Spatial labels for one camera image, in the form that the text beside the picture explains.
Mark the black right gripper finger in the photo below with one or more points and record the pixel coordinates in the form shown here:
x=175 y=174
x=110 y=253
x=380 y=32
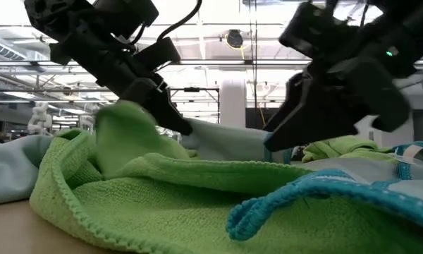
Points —
x=310 y=116

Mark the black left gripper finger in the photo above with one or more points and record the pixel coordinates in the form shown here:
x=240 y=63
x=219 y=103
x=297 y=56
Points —
x=169 y=113

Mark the blue microfiber towel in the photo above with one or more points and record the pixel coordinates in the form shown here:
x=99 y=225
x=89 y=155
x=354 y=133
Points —
x=225 y=141
x=7 y=169
x=373 y=169

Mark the green microfiber towel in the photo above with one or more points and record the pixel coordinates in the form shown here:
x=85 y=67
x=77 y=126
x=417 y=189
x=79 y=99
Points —
x=338 y=150
x=162 y=211

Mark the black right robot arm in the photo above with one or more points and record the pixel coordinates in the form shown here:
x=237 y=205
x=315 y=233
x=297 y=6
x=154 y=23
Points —
x=409 y=28

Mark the black monitor screen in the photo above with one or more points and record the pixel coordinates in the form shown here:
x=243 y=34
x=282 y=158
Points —
x=254 y=118

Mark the long ceiling light strip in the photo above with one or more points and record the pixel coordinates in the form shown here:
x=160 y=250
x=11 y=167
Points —
x=211 y=62
x=282 y=62

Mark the white pillar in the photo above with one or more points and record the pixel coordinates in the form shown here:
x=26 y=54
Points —
x=232 y=102

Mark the white robot figure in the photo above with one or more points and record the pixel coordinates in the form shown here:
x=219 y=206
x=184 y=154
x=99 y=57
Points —
x=38 y=118

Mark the black distant station frame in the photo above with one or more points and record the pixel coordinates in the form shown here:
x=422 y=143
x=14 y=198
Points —
x=197 y=90

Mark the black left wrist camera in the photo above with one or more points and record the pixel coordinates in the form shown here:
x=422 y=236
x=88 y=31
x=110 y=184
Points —
x=158 y=53

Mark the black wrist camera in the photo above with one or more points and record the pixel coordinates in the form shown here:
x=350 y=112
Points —
x=158 y=53
x=313 y=28

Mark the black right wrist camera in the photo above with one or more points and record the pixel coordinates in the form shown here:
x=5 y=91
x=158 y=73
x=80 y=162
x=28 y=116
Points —
x=313 y=28

